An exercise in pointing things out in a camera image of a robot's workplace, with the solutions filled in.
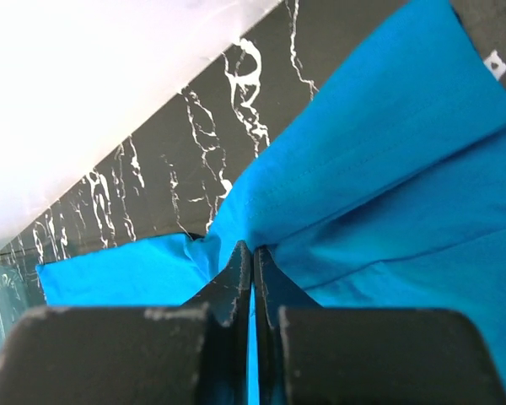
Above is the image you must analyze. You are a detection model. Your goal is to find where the blue t shirt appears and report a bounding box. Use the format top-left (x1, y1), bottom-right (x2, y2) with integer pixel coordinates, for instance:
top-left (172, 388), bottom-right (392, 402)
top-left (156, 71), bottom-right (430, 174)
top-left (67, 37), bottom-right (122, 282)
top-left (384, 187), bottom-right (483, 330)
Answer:
top-left (37, 1), bottom-right (506, 387)

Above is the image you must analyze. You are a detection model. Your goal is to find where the teal transparent plastic bin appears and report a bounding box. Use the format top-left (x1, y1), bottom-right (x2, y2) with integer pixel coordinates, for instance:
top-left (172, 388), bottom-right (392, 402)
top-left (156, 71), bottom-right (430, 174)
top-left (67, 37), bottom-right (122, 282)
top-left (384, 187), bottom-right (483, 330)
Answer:
top-left (0, 256), bottom-right (42, 349)

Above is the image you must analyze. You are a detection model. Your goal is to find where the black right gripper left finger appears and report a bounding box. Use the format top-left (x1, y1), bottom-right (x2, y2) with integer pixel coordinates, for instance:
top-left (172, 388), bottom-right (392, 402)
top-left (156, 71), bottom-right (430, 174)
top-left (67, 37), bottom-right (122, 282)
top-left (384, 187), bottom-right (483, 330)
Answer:
top-left (0, 242), bottom-right (252, 404)

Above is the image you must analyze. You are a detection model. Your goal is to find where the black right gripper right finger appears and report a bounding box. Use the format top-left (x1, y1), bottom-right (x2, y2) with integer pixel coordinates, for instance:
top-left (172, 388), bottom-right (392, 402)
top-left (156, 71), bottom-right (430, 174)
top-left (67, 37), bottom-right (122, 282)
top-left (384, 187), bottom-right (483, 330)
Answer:
top-left (253, 247), bottom-right (506, 404)

